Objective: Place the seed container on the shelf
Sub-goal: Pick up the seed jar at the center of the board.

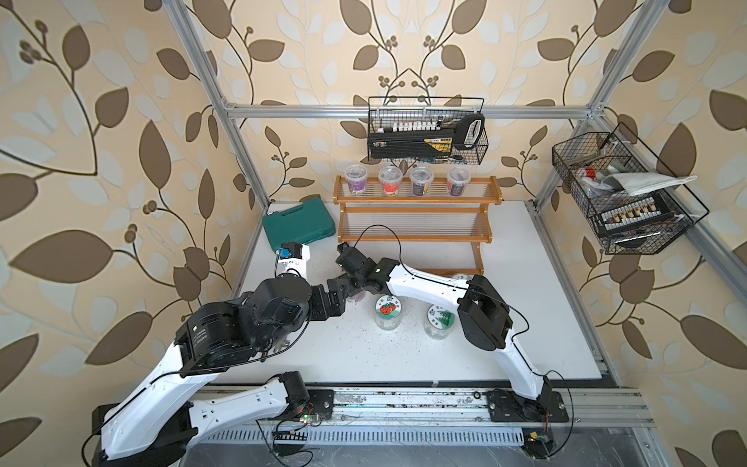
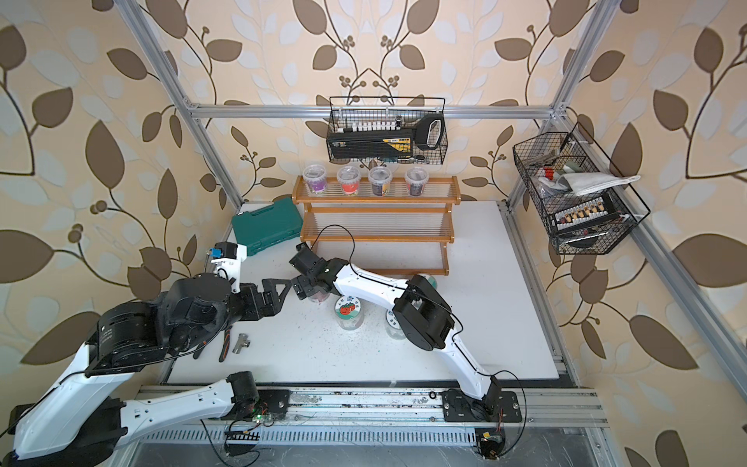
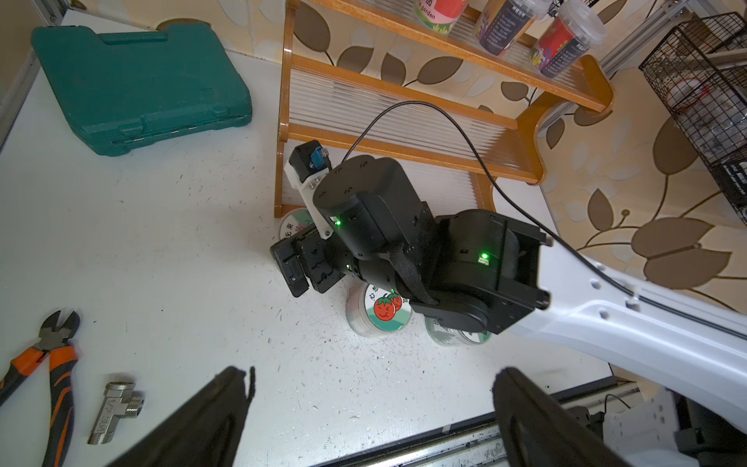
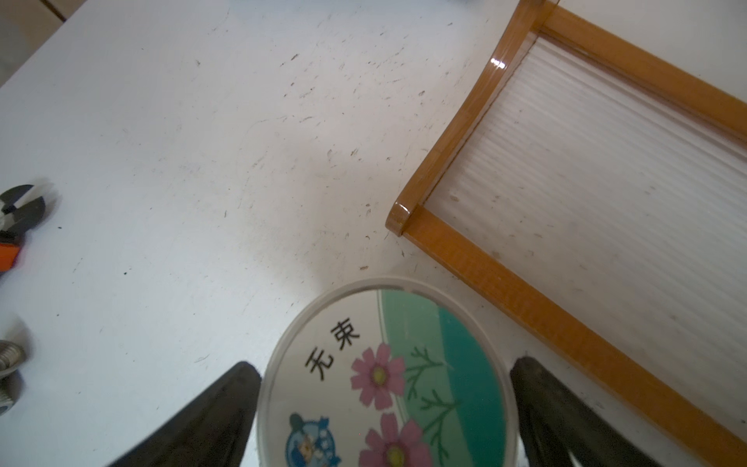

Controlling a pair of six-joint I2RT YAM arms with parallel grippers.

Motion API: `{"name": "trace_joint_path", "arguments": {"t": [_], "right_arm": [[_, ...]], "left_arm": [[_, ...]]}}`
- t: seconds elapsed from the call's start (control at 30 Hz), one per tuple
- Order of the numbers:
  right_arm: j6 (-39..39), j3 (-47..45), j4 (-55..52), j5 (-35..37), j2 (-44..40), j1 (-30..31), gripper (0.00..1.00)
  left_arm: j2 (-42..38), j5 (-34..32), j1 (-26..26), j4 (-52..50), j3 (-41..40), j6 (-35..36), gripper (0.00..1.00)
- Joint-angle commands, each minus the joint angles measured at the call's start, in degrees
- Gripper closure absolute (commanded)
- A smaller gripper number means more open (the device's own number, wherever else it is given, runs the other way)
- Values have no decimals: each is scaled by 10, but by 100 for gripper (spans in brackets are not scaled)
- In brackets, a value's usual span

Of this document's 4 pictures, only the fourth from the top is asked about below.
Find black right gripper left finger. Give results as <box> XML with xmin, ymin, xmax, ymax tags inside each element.
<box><xmin>113</xmin><ymin>361</ymin><xmax>262</xmax><ymax>466</ymax></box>

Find metal tee pipe fitting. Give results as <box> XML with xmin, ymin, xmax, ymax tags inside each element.
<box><xmin>1</xmin><ymin>340</ymin><xmax>26</xmax><ymax>416</ymax></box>

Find wooden three-tier shelf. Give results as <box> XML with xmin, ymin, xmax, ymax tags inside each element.
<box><xmin>386</xmin><ymin>1</ymin><xmax>746</xmax><ymax>466</ymax></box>

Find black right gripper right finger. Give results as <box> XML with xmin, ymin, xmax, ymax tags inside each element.
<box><xmin>510</xmin><ymin>357</ymin><xmax>658</xmax><ymax>466</ymax></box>

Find flower lid seed jar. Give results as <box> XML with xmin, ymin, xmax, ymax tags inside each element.
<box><xmin>257</xmin><ymin>277</ymin><xmax>517</xmax><ymax>466</ymax></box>

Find orange black pliers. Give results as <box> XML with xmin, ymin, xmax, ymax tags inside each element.
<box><xmin>1</xmin><ymin>184</ymin><xmax>46</xmax><ymax>274</ymax></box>

